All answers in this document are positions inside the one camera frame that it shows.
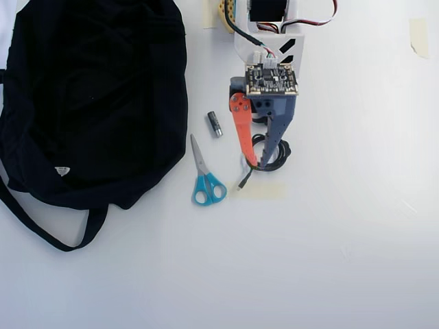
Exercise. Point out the blue-grey gripper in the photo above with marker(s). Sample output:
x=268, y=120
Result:
x=271, y=110

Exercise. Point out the yellow perforated robot base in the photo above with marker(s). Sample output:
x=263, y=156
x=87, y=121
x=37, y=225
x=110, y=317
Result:
x=228, y=15

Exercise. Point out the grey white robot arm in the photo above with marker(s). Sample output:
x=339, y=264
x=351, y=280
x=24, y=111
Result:
x=295, y=44

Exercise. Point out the black fabric bag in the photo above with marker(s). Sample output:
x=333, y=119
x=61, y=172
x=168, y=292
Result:
x=85, y=103

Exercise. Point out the black cylindrical battery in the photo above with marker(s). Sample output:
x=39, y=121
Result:
x=214, y=123

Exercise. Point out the long beige tape strip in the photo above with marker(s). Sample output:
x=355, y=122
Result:
x=267, y=190

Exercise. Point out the beige tape strip with torn end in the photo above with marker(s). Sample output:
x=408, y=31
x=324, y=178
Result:
x=419, y=36

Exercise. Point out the camera circuit board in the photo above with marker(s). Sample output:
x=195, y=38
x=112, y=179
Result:
x=272, y=79

